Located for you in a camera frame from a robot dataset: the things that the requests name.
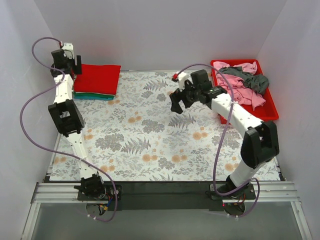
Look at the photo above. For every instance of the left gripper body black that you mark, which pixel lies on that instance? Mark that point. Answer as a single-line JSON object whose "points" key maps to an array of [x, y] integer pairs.
{"points": [[77, 64]]}

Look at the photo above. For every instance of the grey t shirt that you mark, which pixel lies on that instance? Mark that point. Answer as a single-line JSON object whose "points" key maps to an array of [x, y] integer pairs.
{"points": [[256, 82]]}

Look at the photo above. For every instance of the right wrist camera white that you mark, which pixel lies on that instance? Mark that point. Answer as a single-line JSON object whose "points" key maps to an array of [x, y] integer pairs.
{"points": [[180, 78]]}

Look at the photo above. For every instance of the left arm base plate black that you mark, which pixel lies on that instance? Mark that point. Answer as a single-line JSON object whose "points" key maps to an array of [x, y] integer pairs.
{"points": [[108, 194]]}

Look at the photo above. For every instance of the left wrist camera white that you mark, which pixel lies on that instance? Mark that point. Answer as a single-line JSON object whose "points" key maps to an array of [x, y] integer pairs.
{"points": [[67, 48]]}

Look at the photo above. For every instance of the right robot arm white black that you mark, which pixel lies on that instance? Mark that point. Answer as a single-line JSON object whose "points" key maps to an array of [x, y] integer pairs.
{"points": [[260, 142]]}

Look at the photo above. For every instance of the aluminium frame rail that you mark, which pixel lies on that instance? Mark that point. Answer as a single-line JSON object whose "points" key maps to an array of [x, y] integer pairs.
{"points": [[59, 192]]}

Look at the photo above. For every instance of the floral patterned table mat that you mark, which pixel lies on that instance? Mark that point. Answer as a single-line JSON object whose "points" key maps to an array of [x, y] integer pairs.
{"points": [[136, 137]]}

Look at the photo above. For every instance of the pink t shirt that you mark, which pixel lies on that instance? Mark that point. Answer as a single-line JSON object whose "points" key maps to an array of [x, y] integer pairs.
{"points": [[242, 95]]}

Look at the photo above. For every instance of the red t shirt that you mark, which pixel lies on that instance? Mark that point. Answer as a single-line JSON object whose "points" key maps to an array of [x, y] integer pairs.
{"points": [[98, 79]]}

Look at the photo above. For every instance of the folded white t shirt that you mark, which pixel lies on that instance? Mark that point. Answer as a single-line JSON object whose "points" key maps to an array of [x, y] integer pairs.
{"points": [[92, 94]]}

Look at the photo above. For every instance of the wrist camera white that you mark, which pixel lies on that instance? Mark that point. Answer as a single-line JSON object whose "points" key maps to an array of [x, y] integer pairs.
{"points": [[67, 48], [180, 78]]}

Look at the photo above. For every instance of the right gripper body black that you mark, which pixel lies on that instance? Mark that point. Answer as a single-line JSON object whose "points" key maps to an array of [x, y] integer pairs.
{"points": [[180, 97]]}

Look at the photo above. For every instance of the folded teal t shirt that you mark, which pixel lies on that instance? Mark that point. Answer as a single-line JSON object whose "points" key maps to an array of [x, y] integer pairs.
{"points": [[93, 98]]}

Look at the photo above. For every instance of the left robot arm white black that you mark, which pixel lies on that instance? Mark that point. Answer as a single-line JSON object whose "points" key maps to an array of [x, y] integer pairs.
{"points": [[70, 123]]}

